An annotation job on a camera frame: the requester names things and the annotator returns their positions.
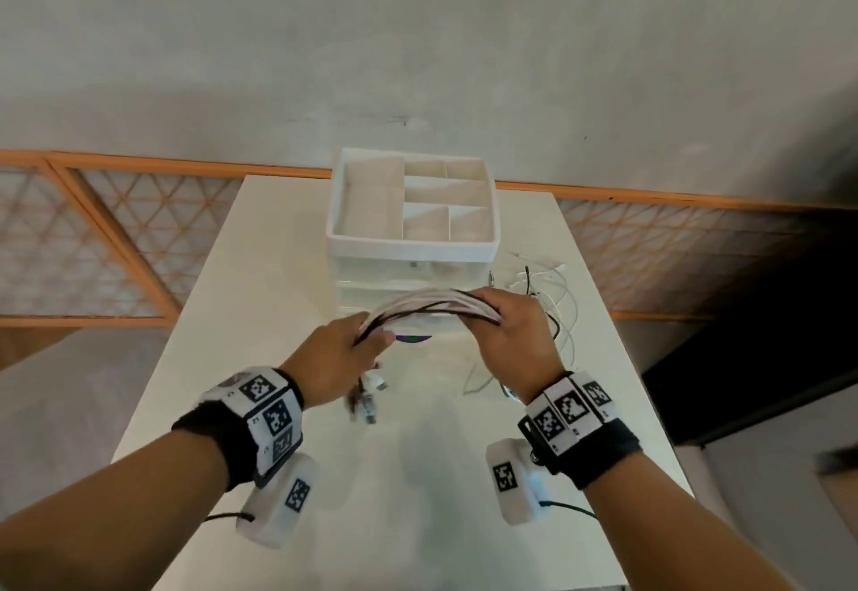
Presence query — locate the person's right forearm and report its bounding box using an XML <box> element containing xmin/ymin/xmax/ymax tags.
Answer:
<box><xmin>583</xmin><ymin>453</ymin><xmax>805</xmax><ymax>591</ymax></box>

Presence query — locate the person's right hand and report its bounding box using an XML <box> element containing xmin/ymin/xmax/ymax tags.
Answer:
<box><xmin>462</xmin><ymin>287</ymin><xmax>566</xmax><ymax>404</ymax></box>

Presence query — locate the white table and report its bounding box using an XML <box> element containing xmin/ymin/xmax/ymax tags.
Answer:
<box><xmin>110</xmin><ymin>175</ymin><xmax>695</xmax><ymax>591</ymax></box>

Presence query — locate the black marker wristband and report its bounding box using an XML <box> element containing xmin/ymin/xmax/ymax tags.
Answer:
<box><xmin>171</xmin><ymin>367</ymin><xmax>307</xmax><ymax>493</ymax></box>
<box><xmin>517</xmin><ymin>371</ymin><xmax>644</xmax><ymax>491</ymax></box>

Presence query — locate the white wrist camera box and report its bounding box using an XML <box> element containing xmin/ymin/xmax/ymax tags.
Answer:
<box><xmin>234</xmin><ymin>453</ymin><xmax>317</xmax><ymax>550</ymax></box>
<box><xmin>485</xmin><ymin>438</ymin><xmax>554</xmax><ymax>527</ymax></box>

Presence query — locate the person's left forearm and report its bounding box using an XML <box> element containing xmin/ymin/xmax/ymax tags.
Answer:
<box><xmin>0</xmin><ymin>429</ymin><xmax>232</xmax><ymax>591</ymax></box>

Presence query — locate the person's left hand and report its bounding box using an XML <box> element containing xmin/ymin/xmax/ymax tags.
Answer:
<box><xmin>278</xmin><ymin>312</ymin><xmax>397</xmax><ymax>410</ymax></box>

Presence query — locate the bundle of black white cables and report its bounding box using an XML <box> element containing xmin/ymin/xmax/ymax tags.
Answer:
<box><xmin>341</xmin><ymin>255</ymin><xmax>581</xmax><ymax>428</ymax></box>

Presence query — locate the white drawer organizer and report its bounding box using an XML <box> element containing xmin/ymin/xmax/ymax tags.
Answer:
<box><xmin>324</xmin><ymin>146</ymin><xmax>502</xmax><ymax>337</ymax></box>

